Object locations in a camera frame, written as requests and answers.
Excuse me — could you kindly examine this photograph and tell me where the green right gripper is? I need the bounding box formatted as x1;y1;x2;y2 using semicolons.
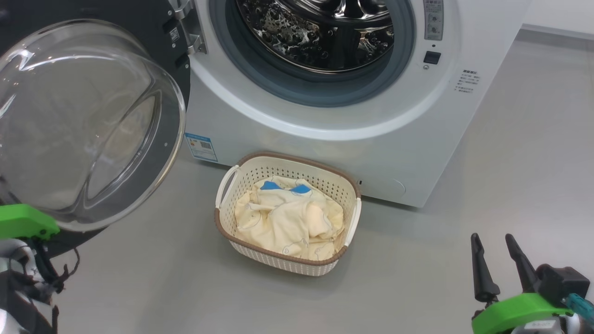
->
471;233;574;334

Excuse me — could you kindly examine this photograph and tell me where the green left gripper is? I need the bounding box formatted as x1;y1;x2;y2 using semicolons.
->
0;204;61;241

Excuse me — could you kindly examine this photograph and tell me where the blue energy label sticker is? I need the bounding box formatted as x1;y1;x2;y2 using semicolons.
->
185;133;218;162

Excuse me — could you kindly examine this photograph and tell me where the metal washer door hinge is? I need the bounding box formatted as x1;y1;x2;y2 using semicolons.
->
169;0;207;55

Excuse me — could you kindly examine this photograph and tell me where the grey instruction sticker label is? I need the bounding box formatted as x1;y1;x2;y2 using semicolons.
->
423;0;444;41

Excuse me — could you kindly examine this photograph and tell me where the white front-load washing machine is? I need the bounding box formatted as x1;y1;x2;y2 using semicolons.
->
183;0;532;208

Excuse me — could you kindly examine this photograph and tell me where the thin black looped cable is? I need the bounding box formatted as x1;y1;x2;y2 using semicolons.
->
32;241;80;294

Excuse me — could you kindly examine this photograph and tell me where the black round glass washer door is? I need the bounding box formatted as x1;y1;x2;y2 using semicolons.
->
0;0;192;258

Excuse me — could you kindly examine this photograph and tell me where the cream perforated basket brown rim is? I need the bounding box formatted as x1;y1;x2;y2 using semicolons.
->
214;151;362;277

